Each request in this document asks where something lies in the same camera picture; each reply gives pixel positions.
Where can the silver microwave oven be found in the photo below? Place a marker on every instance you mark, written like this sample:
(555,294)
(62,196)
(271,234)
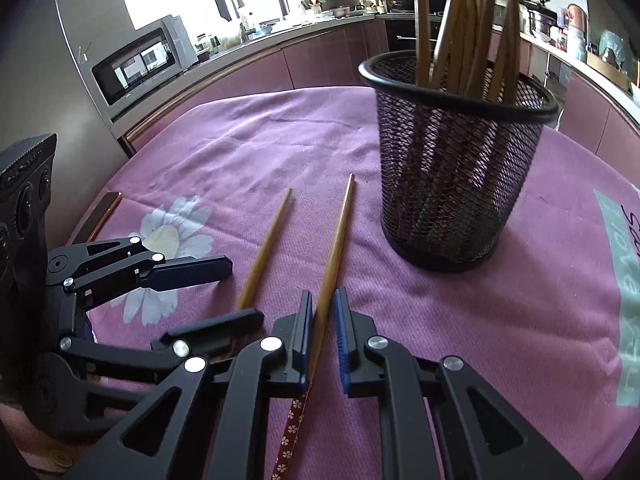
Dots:
(140,57)

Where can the teal plastic bag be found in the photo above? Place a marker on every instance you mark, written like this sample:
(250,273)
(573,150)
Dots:
(614,47)

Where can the purple printed tablecloth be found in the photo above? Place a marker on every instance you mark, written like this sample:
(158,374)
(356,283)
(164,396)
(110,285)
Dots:
(250,135)

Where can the cardboard box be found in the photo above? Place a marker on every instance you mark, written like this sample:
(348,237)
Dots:
(605,67)

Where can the steel cooking pot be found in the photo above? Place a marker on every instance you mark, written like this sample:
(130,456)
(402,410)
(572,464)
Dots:
(537,22)

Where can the pink kitchen counter cabinets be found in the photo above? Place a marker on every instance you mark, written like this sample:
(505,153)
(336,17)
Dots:
(320,62)

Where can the pink thermos jug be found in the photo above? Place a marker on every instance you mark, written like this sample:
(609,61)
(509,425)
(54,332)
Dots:
(576,22)

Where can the black mesh utensil holder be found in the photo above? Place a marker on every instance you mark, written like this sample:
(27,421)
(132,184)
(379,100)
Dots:
(450,200)

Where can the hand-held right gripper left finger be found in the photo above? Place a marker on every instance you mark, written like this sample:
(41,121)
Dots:
(304,355)

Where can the black built-in oven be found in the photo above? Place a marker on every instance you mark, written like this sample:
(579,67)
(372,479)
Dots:
(400,15)

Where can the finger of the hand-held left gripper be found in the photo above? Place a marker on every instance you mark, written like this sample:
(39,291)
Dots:
(190,272)
(225,325)

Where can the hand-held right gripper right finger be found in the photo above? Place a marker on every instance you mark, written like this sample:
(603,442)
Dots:
(342,340)

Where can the dark smartphone copper edge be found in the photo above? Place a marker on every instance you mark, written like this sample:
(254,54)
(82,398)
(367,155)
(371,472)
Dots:
(102,215)

